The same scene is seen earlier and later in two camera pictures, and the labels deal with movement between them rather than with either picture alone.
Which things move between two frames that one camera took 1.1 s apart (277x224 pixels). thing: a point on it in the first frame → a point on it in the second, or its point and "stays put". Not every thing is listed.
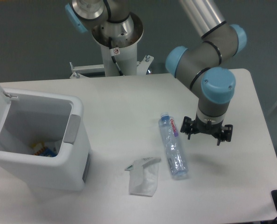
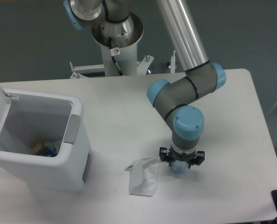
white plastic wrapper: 143,176 stays put
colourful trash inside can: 40,149 stays put
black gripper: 188,125 → 167,155
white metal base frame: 142,66 stays put
